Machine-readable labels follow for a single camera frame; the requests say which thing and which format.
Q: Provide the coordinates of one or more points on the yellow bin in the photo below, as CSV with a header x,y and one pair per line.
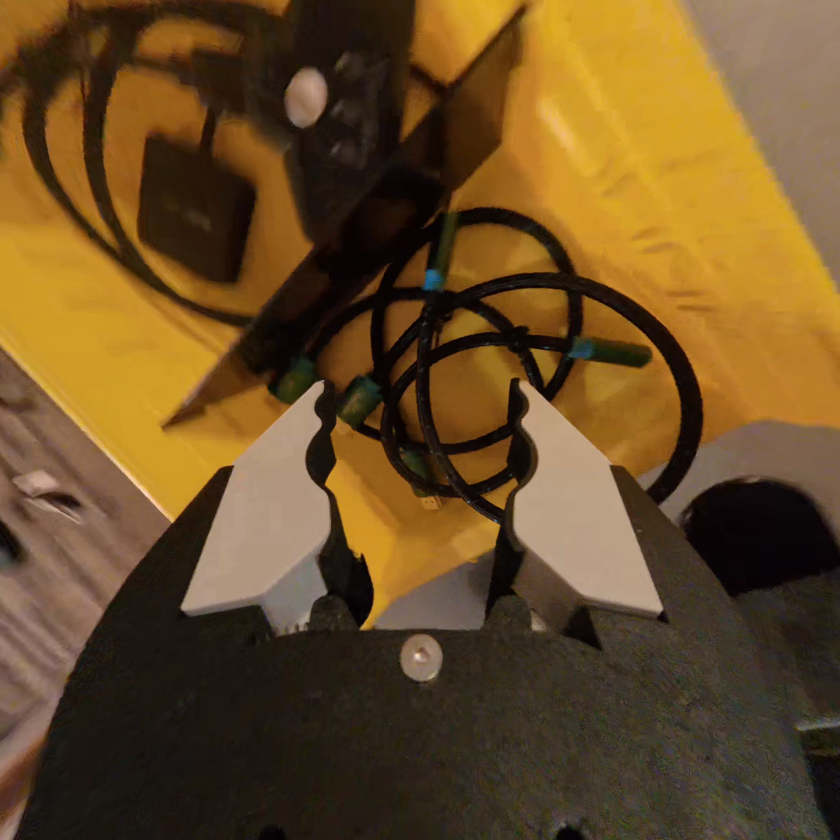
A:
x,y
623,164

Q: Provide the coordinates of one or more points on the dark flat adapter box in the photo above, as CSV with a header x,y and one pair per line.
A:
x,y
190,210

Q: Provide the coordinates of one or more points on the black bin divider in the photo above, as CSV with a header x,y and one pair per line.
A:
x,y
459,131

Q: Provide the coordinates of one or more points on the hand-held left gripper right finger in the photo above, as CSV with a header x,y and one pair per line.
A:
x,y
577,525

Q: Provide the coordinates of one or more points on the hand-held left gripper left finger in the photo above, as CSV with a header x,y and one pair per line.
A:
x,y
262,525

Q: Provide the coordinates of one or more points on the black hdmi switch box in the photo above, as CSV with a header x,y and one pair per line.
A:
x,y
354,151

